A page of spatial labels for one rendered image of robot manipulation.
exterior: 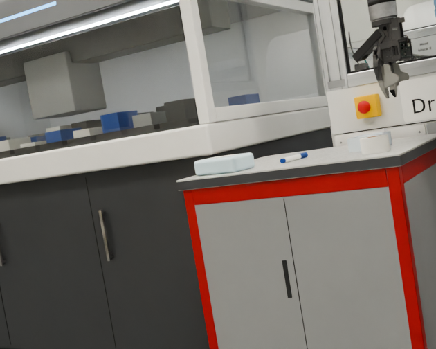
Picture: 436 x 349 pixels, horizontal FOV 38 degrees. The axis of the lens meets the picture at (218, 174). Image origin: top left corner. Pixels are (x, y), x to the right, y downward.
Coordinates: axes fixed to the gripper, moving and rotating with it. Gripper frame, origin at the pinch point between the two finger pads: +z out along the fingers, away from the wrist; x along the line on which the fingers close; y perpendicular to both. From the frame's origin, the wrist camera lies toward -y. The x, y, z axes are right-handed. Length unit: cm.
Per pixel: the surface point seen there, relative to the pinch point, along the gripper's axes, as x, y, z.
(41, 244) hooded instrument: -35, -149, 37
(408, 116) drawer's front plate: -6.6, 8.7, 6.9
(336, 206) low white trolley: -34.9, 1.9, 24.7
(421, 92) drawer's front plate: -5.4, 12.6, 1.1
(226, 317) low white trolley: -45, -33, 53
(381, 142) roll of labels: -24.0, 10.3, 11.4
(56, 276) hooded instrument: -34, -144, 51
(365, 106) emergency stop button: 13.8, -16.8, 3.1
